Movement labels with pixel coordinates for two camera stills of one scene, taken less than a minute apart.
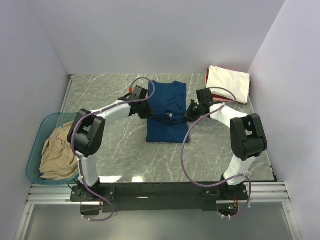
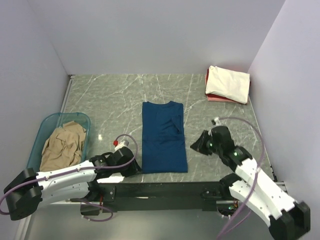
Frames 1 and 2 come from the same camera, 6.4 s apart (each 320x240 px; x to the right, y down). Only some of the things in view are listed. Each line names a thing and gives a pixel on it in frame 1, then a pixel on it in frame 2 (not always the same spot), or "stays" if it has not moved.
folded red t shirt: [215, 95] stays
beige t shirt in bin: [58, 160] stays
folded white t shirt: [238, 82] stays
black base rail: [159, 197] stays
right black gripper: [191, 114] -> [205, 143]
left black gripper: [147, 113] -> [133, 169]
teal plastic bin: [43, 129] stays
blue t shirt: [169, 104] -> [163, 144]
